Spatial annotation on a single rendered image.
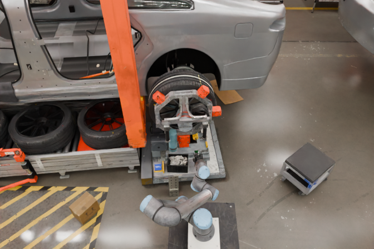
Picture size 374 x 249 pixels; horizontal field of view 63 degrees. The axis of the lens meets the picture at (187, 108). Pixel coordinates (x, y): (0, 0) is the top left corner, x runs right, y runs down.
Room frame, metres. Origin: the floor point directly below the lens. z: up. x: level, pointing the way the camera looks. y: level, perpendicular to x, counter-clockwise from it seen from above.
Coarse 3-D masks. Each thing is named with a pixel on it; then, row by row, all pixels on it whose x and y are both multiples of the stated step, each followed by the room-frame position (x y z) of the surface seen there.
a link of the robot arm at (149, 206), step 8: (144, 200) 1.02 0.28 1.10; (152, 200) 1.02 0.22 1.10; (160, 200) 1.06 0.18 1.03; (168, 200) 1.14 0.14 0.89; (176, 200) 1.30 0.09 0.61; (184, 200) 1.27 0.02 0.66; (144, 208) 0.97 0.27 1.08; (152, 208) 0.96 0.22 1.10; (160, 208) 0.96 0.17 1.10; (152, 216) 0.92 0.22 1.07
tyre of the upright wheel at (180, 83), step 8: (168, 72) 2.33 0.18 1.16; (176, 72) 2.31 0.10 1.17; (184, 72) 2.30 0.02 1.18; (192, 72) 2.32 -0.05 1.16; (160, 80) 2.26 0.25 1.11; (168, 80) 2.22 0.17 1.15; (176, 80) 2.19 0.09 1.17; (184, 80) 2.18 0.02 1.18; (192, 80) 2.20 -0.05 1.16; (200, 80) 2.25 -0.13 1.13; (208, 80) 2.36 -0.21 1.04; (152, 88) 2.25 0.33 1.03; (160, 88) 2.14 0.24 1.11; (168, 88) 2.12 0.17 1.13; (176, 88) 2.12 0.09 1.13; (184, 88) 2.13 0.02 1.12; (192, 88) 2.14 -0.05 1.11; (208, 96) 2.15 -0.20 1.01; (152, 104) 2.10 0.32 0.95; (152, 112) 2.10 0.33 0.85; (152, 120) 2.10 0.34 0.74; (160, 120) 2.11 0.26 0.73; (176, 128) 2.12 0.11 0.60
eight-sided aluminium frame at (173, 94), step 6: (186, 90) 2.11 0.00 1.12; (192, 90) 2.11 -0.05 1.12; (168, 96) 2.08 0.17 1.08; (174, 96) 2.04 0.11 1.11; (180, 96) 2.05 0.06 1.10; (186, 96) 2.05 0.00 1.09; (192, 96) 2.05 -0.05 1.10; (198, 96) 2.06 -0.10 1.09; (168, 102) 2.03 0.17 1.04; (204, 102) 2.07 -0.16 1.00; (210, 102) 2.10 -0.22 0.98; (156, 108) 2.02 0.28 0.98; (210, 108) 2.07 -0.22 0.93; (156, 114) 2.02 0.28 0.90; (210, 114) 2.07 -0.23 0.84; (156, 120) 2.02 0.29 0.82; (210, 120) 2.07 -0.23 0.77; (156, 126) 2.02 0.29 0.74; (162, 126) 2.03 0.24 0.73; (198, 126) 2.10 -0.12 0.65; (180, 132) 2.05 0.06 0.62; (186, 132) 2.05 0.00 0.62; (192, 132) 2.05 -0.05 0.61
